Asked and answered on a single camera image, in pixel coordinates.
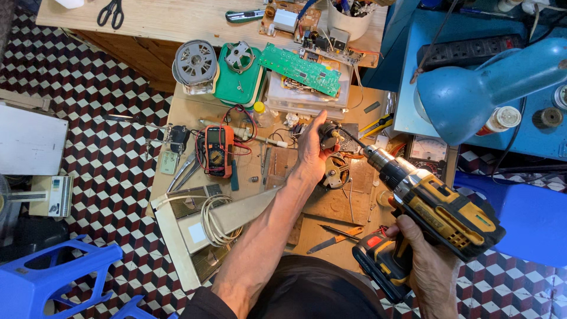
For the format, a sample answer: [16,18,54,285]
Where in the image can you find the person's left hand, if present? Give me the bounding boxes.
[294,110,342,188]

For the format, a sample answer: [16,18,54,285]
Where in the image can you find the person's right hand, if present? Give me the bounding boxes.
[385,197,463,306]

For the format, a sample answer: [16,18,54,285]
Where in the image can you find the small black electric motor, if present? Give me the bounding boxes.
[318,121,346,151]

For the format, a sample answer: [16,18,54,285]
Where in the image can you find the yellow black cordless drill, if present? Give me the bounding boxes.
[339,126,506,305]

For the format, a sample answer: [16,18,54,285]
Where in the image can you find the clear plastic storage boxes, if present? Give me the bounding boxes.
[266,62,354,120]

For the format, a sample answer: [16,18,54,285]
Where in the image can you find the wooden work board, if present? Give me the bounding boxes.
[264,146,377,226]

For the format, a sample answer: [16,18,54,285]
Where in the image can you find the small yellow-capped bottle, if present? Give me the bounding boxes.
[252,101,274,128]

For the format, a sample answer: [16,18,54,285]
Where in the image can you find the white soldering iron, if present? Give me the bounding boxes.
[198,118,289,148]

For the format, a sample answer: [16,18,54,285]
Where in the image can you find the yellow utility knife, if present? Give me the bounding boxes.
[358,113,395,140]

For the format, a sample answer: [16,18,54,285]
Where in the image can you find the green circuit board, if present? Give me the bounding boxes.
[258,42,343,97]

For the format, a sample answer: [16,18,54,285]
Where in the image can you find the orange digital multimeter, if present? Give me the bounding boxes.
[204,125,235,179]

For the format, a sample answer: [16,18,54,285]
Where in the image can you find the green plastic tray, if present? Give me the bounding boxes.
[214,43,267,107]

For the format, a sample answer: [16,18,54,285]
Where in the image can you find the blue plastic chair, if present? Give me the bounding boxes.
[454,170,567,268]

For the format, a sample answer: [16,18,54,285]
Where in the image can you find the analog meter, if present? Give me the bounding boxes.
[405,135,449,178]

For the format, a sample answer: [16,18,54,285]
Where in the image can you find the metal pliers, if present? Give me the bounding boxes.
[167,150,203,194]

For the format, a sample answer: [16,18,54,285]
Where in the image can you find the person's dark clothing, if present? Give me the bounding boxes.
[179,254,390,319]

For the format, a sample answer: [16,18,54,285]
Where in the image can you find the white appliance casing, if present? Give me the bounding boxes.
[151,184,284,292]

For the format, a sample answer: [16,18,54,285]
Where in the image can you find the brown circuit board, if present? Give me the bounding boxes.
[259,1,322,41]

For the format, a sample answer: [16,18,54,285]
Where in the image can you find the metal helping-hand stand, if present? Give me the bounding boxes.
[105,113,191,161]

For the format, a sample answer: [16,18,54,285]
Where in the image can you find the white round container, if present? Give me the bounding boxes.
[327,0,376,42]

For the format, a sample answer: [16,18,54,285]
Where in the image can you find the small white remote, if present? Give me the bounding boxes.
[159,150,179,175]

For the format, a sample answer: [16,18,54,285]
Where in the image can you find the grey motor stator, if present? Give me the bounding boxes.
[172,39,221,96]

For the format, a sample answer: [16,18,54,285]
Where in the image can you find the green utility knife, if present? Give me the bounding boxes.
[225,9,266,24]

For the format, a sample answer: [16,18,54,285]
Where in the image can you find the red white glue bottle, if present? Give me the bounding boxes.
[476,105,522,137]

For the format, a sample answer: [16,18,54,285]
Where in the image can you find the wooden table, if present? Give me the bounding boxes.
[35,0,390,94]

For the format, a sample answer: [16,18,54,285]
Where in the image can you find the blue desk lamp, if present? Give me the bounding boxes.
[414,37,567,147]

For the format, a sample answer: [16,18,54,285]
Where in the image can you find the blue workbench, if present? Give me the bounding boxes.
[361,0,567,161]

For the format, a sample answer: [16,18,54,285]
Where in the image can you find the black power strip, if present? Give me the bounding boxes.
[416,34,525,71]

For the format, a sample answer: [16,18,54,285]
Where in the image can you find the black round knob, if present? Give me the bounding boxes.
[532,107,564,129]

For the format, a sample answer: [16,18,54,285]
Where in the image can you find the black scissors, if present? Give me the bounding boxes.
[97,0,125,30]

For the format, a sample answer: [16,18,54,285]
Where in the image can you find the white flat box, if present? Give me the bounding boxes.
[0,101,70,177]

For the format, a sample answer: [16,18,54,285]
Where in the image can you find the blue plastic stool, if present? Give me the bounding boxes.
[0,235,124,319]

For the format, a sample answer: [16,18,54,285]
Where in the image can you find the metal motor frame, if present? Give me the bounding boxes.
[320,153,353,190]

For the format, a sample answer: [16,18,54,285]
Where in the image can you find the orange-handled knife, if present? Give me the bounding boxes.
[306,226,364,255]

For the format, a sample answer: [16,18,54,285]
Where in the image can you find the coiled white cable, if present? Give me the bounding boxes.
[201,194,244,247]

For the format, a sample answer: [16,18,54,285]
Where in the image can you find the metal motor bracket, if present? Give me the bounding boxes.
[224,41,256,74]

